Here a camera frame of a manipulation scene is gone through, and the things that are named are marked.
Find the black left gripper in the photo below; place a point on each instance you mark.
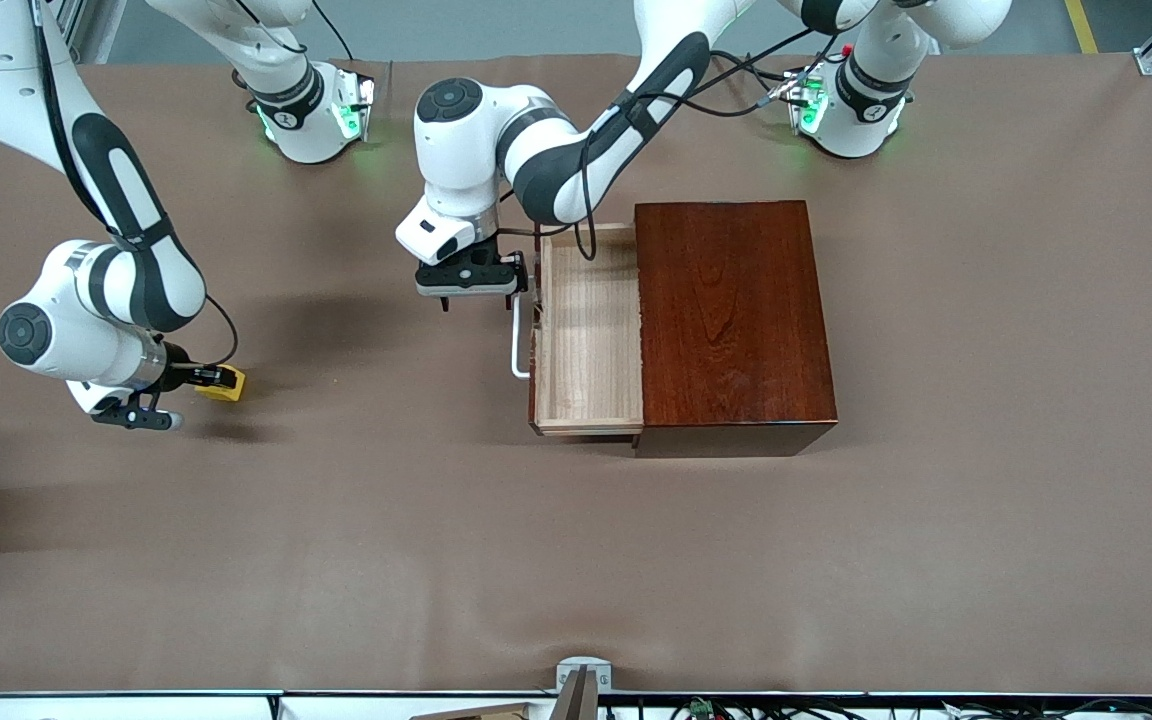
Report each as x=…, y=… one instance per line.
x=520, y=268

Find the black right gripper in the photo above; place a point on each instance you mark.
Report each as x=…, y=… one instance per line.
x=177, y=373

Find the yellow cube block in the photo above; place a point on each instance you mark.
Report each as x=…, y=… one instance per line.
x=226, y=393

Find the light wood drawer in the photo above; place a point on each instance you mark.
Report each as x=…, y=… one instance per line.
x=591, y=340

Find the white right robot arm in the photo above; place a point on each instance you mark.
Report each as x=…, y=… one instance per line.
x=66, y=330

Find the brown table cloth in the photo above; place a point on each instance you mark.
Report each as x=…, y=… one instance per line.
x=336, y=550

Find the dark brown wooden cabinet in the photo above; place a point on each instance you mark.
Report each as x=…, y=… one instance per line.
x=736, y=320

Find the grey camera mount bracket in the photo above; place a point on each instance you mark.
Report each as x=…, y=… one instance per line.
x=583, y=675

